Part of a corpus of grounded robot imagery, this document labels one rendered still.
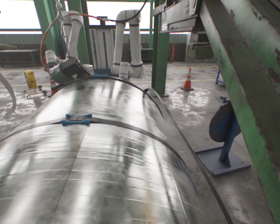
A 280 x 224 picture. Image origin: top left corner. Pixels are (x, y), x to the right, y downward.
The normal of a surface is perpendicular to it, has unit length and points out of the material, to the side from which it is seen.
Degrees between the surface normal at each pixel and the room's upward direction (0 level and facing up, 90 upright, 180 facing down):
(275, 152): 28
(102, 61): 90
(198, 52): 91
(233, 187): 0
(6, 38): 90
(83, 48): 90
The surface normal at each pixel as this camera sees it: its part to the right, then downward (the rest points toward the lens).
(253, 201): 0.00, -0.89
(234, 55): -0.04, -0.57
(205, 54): 0.10, 0.47
